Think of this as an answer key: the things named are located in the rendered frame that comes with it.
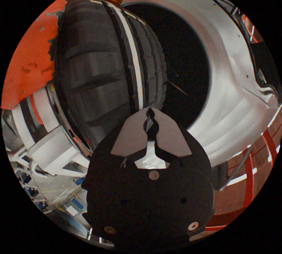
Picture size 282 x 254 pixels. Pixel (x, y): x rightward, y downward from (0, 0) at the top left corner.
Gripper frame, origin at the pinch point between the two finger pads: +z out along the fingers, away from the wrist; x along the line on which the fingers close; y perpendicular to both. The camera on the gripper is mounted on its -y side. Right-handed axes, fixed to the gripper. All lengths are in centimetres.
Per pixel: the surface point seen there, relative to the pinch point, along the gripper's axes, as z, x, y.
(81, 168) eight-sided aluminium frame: -5.6, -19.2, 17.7
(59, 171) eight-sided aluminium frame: -10.4, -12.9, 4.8
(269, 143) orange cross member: -22, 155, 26
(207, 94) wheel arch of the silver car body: 12.1, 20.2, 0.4
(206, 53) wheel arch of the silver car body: 13.5, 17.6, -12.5
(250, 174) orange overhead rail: -42, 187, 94
